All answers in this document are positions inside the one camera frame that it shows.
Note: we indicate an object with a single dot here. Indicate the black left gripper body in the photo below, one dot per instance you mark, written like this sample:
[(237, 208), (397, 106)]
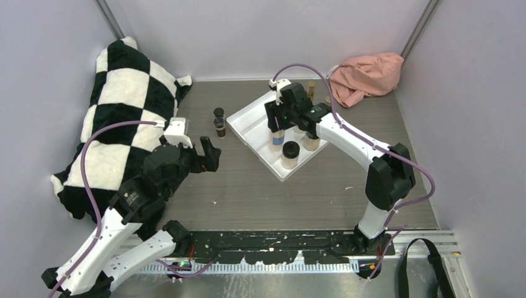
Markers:
[(190, 156)]

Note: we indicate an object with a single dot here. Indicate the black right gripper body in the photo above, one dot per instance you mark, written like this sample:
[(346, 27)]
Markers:
[(288, 115)]

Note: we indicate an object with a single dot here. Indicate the silver lid jar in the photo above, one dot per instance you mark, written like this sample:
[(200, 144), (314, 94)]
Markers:
[(277, 140), (296, 129)]

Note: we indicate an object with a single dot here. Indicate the black cap jar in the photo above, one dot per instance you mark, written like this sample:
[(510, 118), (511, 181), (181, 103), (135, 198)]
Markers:
[(310, 142), (290, 154)]

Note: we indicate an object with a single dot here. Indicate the small dark bottle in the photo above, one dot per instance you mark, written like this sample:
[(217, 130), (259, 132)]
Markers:
[(219, 112), (220, 127)]

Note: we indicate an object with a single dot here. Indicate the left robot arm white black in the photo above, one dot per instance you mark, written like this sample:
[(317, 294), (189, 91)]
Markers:
[(124, 242)]

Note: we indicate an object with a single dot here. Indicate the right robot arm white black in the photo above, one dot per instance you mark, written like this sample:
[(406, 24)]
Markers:
[(390, 177)]

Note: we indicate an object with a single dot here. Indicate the white divided plastic tray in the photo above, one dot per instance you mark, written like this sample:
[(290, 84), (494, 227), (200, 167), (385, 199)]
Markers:
[(250, 125)]

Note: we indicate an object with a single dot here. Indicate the pink cloth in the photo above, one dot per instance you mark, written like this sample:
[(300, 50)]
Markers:
[(365, 76)]

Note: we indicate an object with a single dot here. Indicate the black white checkered blanket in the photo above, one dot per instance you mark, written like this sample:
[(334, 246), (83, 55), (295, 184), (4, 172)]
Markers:
[(130, 92)]

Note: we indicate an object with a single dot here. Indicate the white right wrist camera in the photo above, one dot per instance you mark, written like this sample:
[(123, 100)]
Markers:
[(277, 85)]

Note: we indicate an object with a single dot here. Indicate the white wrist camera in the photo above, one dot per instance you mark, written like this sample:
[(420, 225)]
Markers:
[(175, 132), (277, 85)]

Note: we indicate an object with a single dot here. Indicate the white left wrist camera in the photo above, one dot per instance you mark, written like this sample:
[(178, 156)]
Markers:
[(175, 132)]

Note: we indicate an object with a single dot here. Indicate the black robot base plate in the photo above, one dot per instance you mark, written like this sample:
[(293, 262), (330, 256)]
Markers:
[(279, 247)]

